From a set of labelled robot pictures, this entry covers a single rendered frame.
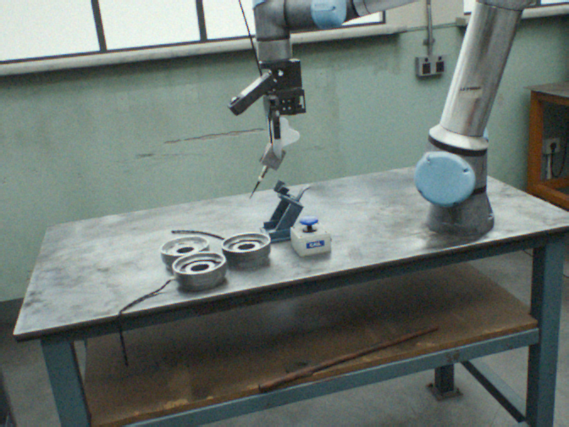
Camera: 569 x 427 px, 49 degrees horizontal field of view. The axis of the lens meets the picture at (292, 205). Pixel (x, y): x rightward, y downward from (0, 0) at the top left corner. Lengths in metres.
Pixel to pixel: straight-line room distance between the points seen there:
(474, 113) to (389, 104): 1.92
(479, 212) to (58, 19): 2.06
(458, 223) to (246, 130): 1.69
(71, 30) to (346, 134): 1.33
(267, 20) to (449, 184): 0.49
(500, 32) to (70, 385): 1.03
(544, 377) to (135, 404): 0.97
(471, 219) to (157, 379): 0.77
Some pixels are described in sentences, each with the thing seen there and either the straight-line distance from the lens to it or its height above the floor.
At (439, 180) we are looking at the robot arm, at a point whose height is 0.97.
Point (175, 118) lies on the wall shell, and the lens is 2.86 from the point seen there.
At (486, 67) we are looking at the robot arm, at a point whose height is 1.18.
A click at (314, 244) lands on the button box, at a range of 1.31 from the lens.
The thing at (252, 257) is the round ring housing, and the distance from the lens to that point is 1.28.
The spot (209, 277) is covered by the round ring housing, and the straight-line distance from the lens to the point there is 1.21.
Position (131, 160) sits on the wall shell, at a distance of 2.89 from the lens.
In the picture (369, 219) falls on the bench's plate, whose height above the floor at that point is 0.80.
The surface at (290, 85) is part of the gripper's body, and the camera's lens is 1.35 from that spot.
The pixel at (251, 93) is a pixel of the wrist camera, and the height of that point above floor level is 1.14.
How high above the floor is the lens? 1.33
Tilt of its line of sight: 19 degrees down
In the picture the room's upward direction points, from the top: 5 degrees counter-clockwise
